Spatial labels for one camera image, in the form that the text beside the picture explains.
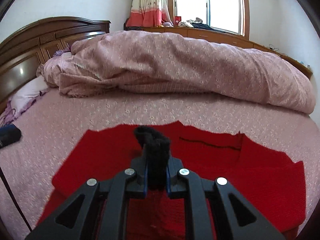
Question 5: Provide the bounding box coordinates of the red knitted sweater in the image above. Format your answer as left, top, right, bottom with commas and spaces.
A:
41, 121, 306, 239

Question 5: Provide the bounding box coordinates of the black fuzzy small cloth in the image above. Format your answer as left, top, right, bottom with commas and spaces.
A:
134, 126, 170, 191

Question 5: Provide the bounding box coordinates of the clothes pile on cabinet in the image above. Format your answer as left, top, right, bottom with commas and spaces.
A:
178, 18, 225, 33

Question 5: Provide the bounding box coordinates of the white purple floral pillow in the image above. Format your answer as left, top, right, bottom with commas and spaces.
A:
1, 76, 50, 127

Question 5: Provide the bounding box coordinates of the pink floral bed sheet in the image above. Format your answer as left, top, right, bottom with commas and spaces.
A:
1, 89, 319, 239

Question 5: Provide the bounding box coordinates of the dark wooden headboard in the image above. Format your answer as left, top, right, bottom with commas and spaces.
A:
1, 16, 111, 112

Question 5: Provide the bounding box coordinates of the pink floral duvet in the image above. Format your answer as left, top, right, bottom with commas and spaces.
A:
37, 30, 316, 114

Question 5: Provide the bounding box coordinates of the cream and red curtain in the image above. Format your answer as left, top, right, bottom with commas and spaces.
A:
126, 0, 171, 28

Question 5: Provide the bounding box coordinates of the small red box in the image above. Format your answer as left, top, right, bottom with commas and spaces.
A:
174, 16, 181, 25

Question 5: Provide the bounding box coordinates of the black cable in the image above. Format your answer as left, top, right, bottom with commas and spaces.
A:
0, 166, 33, 233

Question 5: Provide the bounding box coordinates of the window with wooden frame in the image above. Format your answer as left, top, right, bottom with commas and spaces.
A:
168, 0, 250, 39

